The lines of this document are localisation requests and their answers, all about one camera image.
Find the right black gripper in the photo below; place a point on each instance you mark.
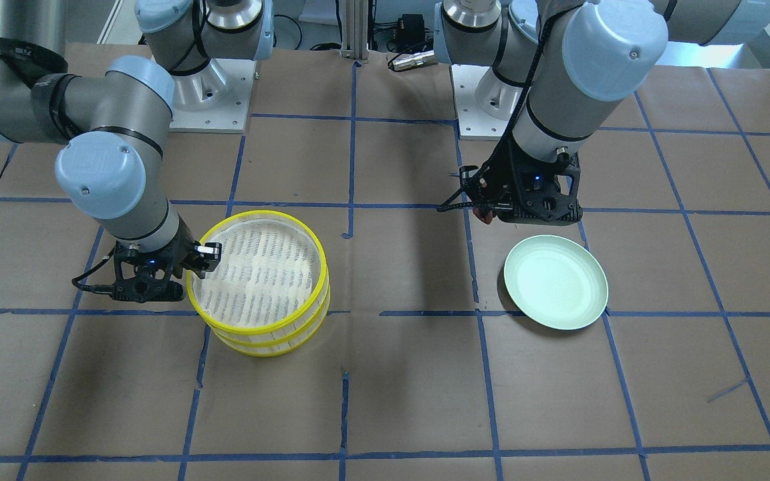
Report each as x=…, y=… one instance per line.
x=180, y=252

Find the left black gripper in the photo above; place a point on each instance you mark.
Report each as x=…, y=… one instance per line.
x=509, y=175

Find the yellow steamer layer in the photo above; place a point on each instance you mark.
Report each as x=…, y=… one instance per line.
x=281, y=340
x=272, y=271

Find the brown bun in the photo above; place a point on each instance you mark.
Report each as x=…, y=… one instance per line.
x=484, y=215

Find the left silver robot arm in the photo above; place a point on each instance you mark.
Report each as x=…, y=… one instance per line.
x=574, y=62

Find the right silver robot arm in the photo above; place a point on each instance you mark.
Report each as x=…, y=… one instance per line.
x=112, y=129

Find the light green plate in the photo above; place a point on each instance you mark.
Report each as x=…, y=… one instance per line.
x=556, y=282

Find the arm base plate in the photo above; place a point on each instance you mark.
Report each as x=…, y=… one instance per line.
x=214, y=100
x=483, y=102

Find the aluminium frame post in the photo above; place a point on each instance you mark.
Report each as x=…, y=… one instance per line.
x=355, y=28

